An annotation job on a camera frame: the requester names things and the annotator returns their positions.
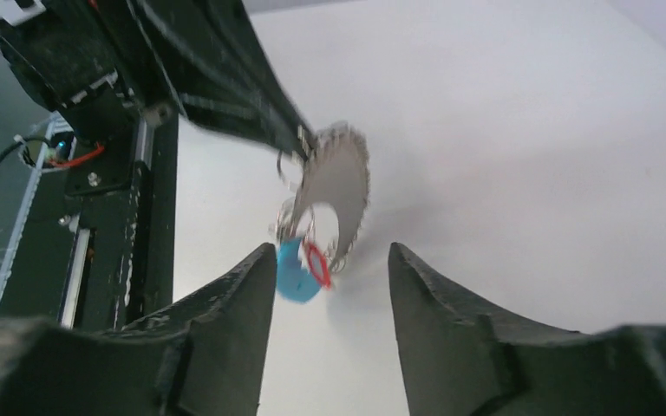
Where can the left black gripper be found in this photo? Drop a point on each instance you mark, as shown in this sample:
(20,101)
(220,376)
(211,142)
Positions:
(106,66)

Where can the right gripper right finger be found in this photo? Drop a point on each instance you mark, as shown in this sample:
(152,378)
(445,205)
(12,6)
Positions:
(463,355)

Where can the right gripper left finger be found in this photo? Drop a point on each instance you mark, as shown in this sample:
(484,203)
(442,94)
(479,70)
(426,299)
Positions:
(203,355)

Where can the metal key organizer with rings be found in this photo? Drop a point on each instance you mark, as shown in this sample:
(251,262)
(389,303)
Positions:
(336,177)

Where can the red key tag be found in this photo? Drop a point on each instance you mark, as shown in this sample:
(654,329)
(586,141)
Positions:
(317,264)

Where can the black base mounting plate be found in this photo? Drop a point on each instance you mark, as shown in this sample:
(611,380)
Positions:
(96,252)

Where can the white slotted cable duct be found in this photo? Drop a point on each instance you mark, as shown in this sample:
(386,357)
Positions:
(21,218)

